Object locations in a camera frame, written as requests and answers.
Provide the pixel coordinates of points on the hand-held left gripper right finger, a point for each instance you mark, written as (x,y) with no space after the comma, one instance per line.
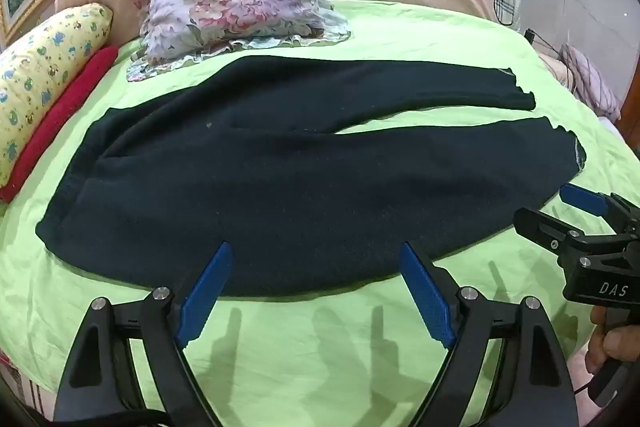
(425,297)

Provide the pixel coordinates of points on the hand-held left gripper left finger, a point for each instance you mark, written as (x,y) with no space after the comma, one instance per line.
(207,292)

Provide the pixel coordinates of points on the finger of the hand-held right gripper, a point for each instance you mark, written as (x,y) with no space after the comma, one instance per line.
(580,198)
(542,224)

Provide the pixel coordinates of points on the black pants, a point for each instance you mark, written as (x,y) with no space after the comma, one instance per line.
(300,182)

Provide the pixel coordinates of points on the person's right hand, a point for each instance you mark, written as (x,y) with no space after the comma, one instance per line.
(612,339)

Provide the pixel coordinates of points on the red wooden cabinet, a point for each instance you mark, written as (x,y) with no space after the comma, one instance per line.
(631,117)

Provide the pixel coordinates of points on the pink plaid cloth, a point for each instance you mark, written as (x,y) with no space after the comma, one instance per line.
(590,82)

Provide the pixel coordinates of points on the green bed sheet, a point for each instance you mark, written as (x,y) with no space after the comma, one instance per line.
(325,357)

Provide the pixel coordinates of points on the red pillow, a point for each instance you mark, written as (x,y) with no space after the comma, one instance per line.
(65,107)

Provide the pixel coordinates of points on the yellow printed pillow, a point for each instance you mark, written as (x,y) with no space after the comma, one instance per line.
(40,72)

